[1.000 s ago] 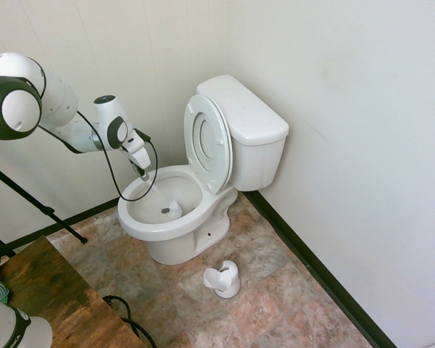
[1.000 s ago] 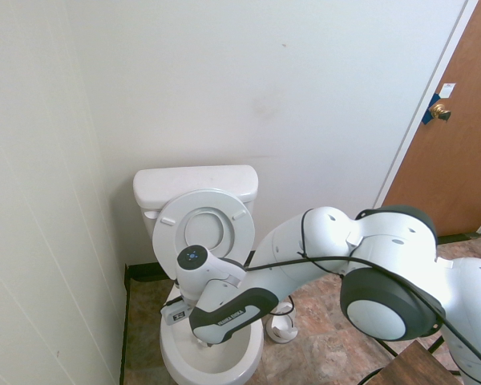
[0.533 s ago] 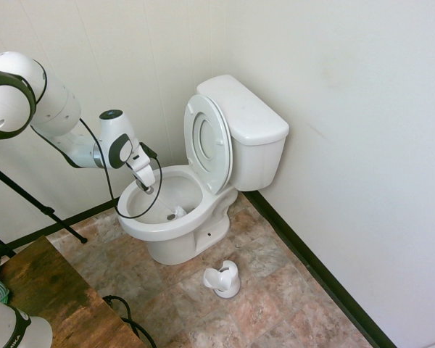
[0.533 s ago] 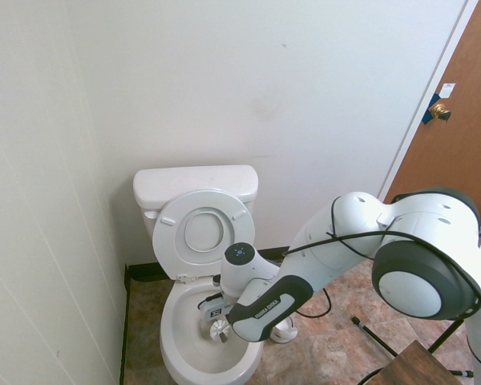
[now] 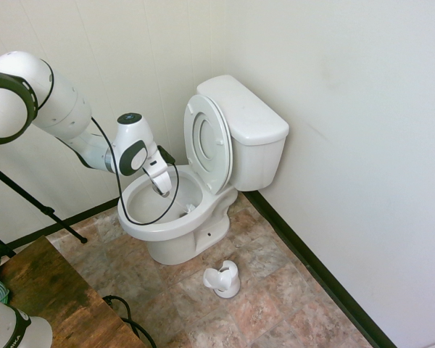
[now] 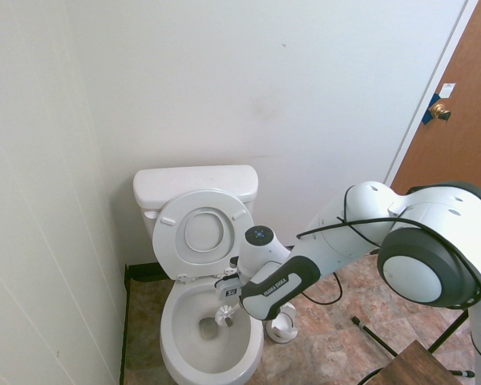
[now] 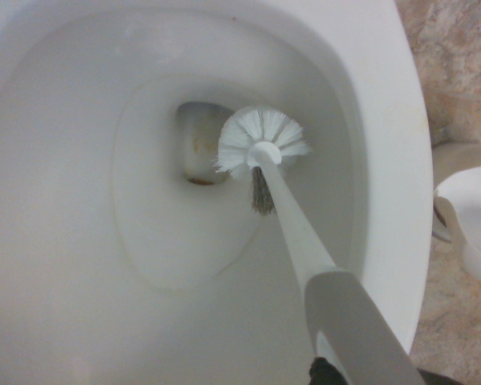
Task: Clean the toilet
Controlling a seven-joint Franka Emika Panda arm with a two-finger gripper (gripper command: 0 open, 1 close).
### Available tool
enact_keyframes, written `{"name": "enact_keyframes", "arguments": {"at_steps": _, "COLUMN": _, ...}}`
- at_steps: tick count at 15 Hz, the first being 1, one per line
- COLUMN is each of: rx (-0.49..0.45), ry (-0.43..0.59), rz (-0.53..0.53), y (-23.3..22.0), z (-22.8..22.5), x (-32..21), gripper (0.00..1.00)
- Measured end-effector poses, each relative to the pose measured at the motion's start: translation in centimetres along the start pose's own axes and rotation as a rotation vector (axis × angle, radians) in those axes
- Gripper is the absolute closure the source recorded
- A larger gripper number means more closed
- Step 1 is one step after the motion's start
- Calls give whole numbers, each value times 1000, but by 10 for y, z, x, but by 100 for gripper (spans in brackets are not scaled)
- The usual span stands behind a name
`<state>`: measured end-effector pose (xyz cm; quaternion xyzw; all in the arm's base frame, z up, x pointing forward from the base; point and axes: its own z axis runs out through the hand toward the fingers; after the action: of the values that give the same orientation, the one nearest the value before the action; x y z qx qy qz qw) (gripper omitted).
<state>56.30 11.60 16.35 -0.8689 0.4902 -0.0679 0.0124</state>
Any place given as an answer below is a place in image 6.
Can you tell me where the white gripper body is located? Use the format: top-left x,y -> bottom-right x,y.
213,274 -> 244,301

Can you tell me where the white toilet brush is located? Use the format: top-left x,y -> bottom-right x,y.
213,301 -> 244,327

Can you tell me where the white toilet seat lid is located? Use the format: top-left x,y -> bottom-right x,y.
152,188 -> 257,284

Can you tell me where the white toilet brush holder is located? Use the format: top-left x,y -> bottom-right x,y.
266,302 -> 299,344

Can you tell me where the white toilet tank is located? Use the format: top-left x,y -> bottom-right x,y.
138,198 -> 258,246

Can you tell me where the white toilet bowl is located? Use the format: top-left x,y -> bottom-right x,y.
159,274 -> 265,385

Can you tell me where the white toilet tank lid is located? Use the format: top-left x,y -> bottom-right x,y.
132,164 -> 261,210

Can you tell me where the dark wooden table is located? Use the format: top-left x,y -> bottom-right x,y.
378,339 -> 472,385

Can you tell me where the blue tape strip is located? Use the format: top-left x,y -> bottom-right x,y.
421,92 -> 444,126

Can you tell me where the brass door knob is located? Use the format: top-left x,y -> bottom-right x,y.
430,103 -> 453,123

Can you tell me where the brown wooden door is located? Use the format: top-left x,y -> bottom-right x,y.
387,0 -> 481,198

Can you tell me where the black camera tripod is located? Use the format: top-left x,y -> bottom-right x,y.
351,308 -> 476,379

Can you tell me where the white door frame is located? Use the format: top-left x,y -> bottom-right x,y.
382,0 -> 481,189

